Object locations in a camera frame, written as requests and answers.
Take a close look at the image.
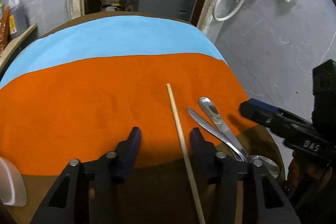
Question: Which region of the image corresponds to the wooden chopstick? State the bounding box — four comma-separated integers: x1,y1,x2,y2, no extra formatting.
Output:
166,84,206,224

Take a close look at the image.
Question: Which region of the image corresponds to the white plastic utensil holder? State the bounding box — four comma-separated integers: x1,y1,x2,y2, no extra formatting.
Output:
0,157,27,207

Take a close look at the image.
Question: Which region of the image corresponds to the person's right hand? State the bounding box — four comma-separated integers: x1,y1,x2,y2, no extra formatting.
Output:
287,151,333,191

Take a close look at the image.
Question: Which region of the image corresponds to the silver metal fork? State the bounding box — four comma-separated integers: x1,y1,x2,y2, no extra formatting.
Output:
187,107,247,162

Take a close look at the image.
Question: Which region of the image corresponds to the blue orange brown table cloth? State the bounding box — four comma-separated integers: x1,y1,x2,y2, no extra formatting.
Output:
1,13,284,223

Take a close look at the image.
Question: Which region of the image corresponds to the large dark vinegar jug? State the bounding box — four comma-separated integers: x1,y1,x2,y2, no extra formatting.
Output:
9,0,28,39

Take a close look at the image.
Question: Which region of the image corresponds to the orange snack packet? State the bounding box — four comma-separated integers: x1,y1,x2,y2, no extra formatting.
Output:
0,6,10,53

